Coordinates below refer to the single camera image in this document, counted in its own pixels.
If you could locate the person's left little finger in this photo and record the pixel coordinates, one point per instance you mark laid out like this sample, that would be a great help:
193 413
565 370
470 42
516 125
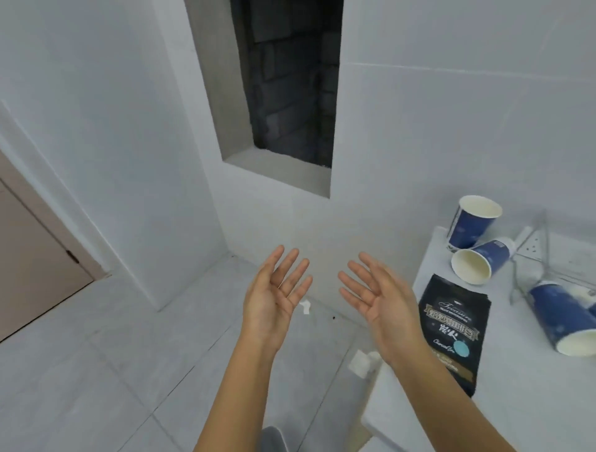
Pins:
302 289

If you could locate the person's right forearm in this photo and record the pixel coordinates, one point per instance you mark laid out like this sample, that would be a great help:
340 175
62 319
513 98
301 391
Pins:
437 405

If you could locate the white door frame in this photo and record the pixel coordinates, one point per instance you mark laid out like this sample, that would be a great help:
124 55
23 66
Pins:
60 200

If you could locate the person's left forearm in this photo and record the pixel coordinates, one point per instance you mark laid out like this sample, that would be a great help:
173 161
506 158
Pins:
233 400

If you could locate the person's right hand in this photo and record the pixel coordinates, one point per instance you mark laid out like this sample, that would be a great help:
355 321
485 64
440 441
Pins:
391 316

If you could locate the person's right middle finger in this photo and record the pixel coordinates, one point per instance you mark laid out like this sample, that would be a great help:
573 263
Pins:
363 277

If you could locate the brown door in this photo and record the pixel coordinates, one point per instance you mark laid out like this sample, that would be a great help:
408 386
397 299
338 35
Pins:
32 270

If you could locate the small white paper scrap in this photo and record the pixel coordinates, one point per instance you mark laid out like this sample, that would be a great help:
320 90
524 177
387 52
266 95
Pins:
305 308

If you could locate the person's left middle finger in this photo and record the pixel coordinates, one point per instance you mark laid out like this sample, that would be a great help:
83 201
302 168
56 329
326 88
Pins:
288 268

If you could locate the person's grey shoe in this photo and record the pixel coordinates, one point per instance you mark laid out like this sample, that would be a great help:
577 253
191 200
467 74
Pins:
272 440

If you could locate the white power socket strip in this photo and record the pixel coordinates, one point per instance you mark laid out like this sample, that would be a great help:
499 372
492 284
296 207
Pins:
534 244

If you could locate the blue paper cup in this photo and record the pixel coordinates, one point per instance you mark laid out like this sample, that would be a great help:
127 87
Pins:
489 258
468 230
558 316

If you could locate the black coffee bag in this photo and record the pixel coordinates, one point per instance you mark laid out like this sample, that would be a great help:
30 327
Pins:
461 321

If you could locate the person's left hand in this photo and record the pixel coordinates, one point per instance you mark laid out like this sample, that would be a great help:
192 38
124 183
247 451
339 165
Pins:
267 312

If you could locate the person's right little finger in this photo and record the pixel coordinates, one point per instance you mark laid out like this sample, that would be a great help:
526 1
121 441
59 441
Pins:
352 300

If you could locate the grey recessed window opening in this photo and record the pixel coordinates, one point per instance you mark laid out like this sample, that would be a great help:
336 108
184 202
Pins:
288 79

